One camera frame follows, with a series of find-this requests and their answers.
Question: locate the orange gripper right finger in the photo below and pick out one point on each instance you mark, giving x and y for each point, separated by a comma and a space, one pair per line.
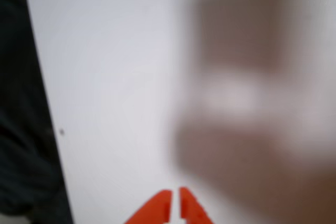
191, 208

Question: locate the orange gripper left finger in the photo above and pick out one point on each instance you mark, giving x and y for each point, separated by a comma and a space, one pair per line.
157, 208

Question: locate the person's hand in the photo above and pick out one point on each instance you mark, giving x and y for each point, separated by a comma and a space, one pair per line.
236, 24

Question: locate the person's body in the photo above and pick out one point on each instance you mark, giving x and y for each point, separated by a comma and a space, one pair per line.
21, 103

